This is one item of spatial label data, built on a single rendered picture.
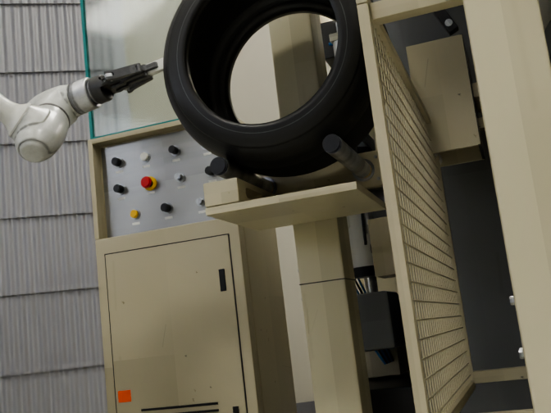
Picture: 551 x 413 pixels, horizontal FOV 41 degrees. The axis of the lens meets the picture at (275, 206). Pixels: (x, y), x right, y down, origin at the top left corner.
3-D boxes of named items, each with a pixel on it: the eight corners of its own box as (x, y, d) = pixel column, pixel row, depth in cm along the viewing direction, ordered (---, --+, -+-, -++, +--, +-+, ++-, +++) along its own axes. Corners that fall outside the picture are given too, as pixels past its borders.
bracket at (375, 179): (252, 210, 210) (248, 176, 212) (389, 185, 198) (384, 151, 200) (248, 208, 207) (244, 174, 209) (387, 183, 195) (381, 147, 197)
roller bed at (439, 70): (431, 169, 208) (416, 69, 213) (485, 159, 203) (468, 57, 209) (422, 155, 189) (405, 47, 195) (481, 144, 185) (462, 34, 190)
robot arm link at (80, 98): (83, 88, 208) (101, 81, 206) (89, 118, 206) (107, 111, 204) (64, 79, 199) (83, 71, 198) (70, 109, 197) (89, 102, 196)
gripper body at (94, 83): (83, 74, 198) (112, 62, 195) (100, 83, 206) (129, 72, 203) (88, 100, 196) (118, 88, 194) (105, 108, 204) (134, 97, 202)
